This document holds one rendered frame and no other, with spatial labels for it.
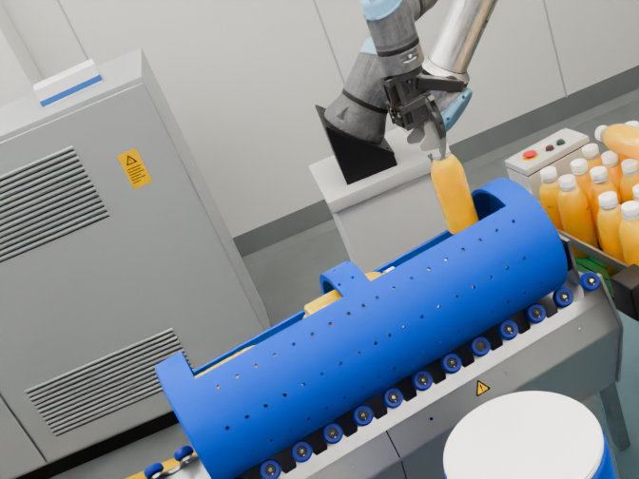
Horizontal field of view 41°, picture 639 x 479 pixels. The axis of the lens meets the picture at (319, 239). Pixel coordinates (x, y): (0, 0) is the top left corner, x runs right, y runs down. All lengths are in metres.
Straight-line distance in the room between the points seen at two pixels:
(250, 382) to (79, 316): 1.87
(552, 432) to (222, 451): 0.63
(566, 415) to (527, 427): 0.07
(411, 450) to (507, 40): 3.22
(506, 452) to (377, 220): 1.11
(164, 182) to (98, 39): 1.33
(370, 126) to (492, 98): 2.43
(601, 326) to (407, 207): 0.74
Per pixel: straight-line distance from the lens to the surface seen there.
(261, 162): 4.59
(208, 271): 3.40
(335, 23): 4.47
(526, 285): 1.85
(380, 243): 2.52
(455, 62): 2.36
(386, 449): 1.88
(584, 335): 2.02
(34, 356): 3.60
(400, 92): 1.77
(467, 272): 1.78
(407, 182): 2.47
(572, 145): 2.30
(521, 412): 1.61
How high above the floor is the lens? 2.12
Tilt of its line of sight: 27 degrees down
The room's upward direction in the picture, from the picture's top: 23 degrees counter-clockwise
